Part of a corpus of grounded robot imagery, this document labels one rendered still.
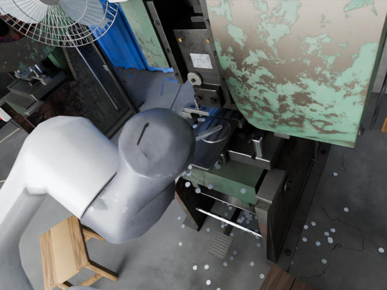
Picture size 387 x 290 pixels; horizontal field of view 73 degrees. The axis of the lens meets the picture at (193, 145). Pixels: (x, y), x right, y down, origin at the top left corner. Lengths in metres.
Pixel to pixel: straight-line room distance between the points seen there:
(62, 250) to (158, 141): 1.44
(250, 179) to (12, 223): 0.81
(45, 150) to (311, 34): 0.31
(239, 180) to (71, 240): 1.02
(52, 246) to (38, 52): 1.18
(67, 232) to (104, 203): 1.39
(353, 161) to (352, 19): 1.62
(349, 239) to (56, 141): 1.50
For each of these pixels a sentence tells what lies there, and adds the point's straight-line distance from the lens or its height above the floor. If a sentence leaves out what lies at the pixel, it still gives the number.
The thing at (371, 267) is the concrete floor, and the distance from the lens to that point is 1.61.
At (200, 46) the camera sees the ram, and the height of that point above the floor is 1.11.
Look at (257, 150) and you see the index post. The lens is 0.97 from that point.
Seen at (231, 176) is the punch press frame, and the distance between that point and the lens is 1.04.
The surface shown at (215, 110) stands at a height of 0.78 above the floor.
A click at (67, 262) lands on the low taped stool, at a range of 1.61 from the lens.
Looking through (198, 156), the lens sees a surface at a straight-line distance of 0.95.
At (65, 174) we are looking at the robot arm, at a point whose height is 1.31.
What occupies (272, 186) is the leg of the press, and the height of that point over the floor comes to 0.64.
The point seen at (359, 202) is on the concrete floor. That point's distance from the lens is 1.74.
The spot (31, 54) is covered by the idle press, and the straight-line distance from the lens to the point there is 1.97.
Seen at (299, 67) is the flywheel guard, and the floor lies 1.30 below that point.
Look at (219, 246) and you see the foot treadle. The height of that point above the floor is 0.16.
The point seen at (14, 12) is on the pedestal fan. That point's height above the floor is 1.26.
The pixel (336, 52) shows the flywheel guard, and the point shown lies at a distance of 0.32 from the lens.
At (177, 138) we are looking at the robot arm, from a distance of 0.26.
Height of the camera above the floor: 1.49
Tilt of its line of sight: 46 degrees down
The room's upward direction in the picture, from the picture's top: 24 degrees counter-clockwise
